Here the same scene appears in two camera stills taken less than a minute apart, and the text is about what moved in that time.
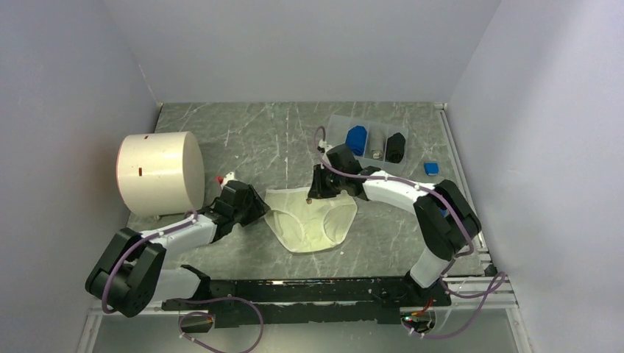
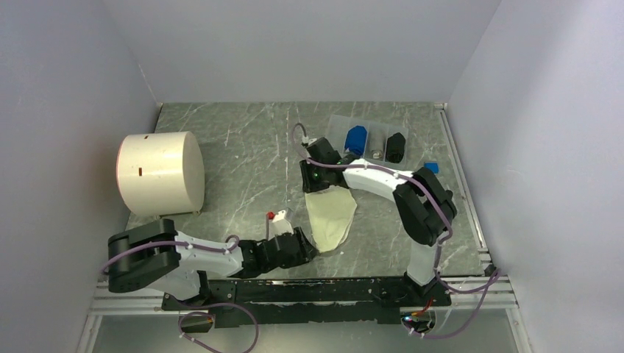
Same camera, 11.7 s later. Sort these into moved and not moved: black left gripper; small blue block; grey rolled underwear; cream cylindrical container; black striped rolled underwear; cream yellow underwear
Moved: black left gripper; cream yellow underwear
Not moved: small blue block; black striped rolled underwear; cream cylindrical container; grey rolled underwear
